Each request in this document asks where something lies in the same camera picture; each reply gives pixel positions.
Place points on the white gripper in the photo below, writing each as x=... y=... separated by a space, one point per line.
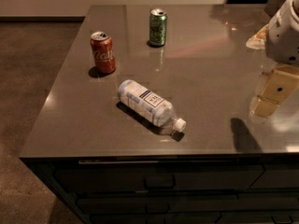
x=284 y=41

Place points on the blue plastic water bottle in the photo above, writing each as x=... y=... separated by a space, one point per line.
x=150 y=105

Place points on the crumpled chip bag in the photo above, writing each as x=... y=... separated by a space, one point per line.
x=257 y=41

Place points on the dark counter cabinet with drawers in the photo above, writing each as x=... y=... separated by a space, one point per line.
x=184 y=190

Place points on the green soda can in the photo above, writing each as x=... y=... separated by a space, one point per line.
x=157 y=27

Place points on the red cola can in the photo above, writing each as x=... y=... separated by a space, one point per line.
x=102 y=49

